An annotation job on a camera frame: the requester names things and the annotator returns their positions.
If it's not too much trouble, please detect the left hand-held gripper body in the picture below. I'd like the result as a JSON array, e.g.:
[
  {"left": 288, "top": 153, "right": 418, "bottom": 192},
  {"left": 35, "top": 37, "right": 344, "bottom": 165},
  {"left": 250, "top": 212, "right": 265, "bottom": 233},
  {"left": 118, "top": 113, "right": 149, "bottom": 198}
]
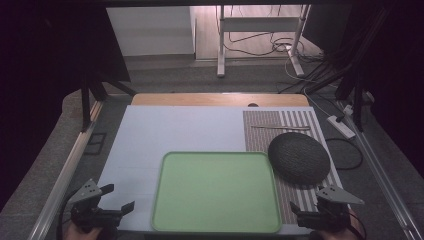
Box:
[{"left": 67, "top": 178, "right": 123, "bottom": 233}]

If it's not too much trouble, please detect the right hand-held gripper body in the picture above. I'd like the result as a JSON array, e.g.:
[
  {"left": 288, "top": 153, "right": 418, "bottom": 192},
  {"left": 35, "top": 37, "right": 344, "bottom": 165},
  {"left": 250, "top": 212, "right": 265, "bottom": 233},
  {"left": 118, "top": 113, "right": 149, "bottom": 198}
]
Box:
[{"left": 297, "top": 185, "right": 365, "bottom": 233}]

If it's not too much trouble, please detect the person's left hand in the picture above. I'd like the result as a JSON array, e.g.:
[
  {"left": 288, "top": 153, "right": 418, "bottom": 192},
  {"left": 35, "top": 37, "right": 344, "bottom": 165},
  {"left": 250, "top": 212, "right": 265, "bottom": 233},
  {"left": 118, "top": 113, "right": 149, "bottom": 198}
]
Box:
[{"left": 63, "top": 221, "right": 103, "bottom": 240}]

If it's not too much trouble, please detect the person's right hand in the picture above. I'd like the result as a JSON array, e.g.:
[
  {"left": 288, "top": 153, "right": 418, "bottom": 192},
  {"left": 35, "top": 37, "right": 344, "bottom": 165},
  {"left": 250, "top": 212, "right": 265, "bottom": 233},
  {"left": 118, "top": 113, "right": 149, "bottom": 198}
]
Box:
[{"left": 313, "top": 218, "right": 364, "bottom": 240}]

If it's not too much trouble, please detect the dark round woven placemat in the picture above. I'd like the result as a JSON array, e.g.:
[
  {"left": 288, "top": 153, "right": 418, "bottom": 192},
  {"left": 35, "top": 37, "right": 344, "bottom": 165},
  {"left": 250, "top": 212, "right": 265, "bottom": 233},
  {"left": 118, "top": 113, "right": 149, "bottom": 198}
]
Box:
[{"left": 267, "top": 131, "right": 332, "bottom": 187}]

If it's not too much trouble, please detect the green plastic tray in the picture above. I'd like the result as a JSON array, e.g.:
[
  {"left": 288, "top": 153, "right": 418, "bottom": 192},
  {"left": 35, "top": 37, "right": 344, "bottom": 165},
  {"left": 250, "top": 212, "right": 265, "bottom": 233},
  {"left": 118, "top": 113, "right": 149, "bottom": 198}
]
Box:
[{"left": 150, "top": 151, "right": 283, "bottom": 235}]

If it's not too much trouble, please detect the pair of wooden chopsticks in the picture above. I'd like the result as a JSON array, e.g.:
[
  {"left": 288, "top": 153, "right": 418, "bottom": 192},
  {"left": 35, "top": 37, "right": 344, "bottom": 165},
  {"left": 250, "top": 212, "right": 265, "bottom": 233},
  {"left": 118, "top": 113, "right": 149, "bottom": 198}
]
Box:
[{"left": 250, "top": 124, "right": 312, "bottom": 132}]

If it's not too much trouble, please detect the striped rectangular placemat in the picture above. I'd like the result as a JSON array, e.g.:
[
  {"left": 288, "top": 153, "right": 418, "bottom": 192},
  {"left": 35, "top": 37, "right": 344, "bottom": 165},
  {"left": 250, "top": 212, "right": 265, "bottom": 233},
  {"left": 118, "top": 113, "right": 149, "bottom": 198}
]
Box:
[{"left": 242, "top": 110, "right": 345, "bottom": 226}]

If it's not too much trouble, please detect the black metal stand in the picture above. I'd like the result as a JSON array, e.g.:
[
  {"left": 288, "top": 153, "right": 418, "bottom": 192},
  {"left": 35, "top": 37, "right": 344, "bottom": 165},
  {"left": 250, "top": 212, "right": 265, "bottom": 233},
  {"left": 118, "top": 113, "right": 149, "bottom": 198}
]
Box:
[
  {"left": 334, "top": 65, "right": 368, "bottom": 133},
  {"left": 79, "top": 71, "right": 138, "bottom": 133}
]

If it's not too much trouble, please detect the white power strip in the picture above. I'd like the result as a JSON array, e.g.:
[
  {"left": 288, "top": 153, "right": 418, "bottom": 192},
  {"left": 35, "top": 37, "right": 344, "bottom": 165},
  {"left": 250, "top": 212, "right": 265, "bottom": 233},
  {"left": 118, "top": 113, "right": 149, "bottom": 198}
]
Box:
[{"left": 326, "top": 114, "right": 357, "bottom": 140}]

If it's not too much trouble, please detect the white table cover board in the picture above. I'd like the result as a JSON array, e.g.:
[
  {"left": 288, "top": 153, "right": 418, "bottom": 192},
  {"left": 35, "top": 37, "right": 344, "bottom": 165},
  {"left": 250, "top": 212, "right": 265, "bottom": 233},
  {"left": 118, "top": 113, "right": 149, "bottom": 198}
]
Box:
[{"left": 95, "top": 105, "right": 345, "bottom": 235}]

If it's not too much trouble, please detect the wooden table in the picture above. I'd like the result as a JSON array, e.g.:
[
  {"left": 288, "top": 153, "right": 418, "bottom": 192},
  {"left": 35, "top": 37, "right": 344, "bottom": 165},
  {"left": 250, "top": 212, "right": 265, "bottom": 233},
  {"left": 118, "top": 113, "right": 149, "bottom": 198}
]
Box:
[{"left": 131, "top": 92, "right": 311, "bottom": 108}]

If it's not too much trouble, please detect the white cabinet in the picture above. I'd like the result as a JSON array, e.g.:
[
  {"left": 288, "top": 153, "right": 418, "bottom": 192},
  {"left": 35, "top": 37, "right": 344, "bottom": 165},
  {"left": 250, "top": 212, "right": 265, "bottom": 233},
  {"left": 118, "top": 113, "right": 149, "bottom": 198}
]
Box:
[{"left": 106, "top": 6, "right": 196, "bottom": 57}]

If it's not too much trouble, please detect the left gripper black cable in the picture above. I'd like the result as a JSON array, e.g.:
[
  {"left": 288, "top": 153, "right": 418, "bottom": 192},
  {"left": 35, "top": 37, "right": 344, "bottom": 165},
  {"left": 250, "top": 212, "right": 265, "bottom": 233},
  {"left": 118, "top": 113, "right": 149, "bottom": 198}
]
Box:
[{"left": 56, "top": 194, "right": 78, "bottom": 240}]

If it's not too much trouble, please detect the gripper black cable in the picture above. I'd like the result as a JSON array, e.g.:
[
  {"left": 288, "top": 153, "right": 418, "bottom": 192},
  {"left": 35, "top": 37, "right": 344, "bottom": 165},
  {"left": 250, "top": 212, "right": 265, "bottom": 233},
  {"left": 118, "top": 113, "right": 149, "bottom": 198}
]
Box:
[
  {"left": 348, "top": 211, "right": 368, "bottom": 240},
  {"left": 56, "top": 194, "right": 78, "bottom": 240}
]

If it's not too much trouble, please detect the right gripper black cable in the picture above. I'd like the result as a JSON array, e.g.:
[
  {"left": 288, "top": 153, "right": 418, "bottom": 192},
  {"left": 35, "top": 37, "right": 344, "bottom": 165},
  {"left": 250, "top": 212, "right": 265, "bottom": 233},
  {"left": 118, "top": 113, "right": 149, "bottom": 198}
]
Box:
[{"left": 348, "top": 211, "right": 368, "bottom": 240}]

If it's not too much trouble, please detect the aluminium rail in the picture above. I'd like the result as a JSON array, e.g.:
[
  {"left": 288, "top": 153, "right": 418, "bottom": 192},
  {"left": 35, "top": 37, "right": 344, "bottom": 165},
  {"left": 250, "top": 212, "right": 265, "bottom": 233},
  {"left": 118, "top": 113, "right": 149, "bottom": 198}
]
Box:
[
  {"left": 339, "top": 99, "right": 424, "bottom": 240},
  {"left": 27, "top": 99, "right": 105, "bottom": 240}
]

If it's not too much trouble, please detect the black floor frame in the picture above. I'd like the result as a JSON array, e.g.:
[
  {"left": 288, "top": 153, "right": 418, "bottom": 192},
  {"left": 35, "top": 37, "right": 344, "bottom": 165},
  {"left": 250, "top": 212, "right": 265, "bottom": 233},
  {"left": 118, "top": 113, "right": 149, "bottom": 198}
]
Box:
[{"left": 82, "top": 132, "right": 108, "bottom": 156}]

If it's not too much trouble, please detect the black floor cable loop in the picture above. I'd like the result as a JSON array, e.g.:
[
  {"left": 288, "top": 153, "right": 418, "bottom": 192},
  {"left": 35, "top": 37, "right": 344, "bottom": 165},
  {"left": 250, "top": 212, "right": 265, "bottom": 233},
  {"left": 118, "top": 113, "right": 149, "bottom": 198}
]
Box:
[{"left": 324, "top": 137, "right": 364, "bottom": 171}]

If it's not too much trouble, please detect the tangle of floor cables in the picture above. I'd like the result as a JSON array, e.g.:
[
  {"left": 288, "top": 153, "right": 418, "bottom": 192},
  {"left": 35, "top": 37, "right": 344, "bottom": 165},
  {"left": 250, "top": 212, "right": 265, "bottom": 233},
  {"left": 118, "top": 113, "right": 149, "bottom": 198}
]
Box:
[{"left": 222, "top": 4, "right": 334, "bottom": 95}]

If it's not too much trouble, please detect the white desk frame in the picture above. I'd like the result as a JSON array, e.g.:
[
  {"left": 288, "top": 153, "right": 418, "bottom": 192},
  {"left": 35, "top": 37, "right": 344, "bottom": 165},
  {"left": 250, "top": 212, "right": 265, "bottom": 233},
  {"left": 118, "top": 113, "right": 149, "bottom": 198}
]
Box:
[{"left": 216, "top": 4, "right": 307, "bottom": 79}]

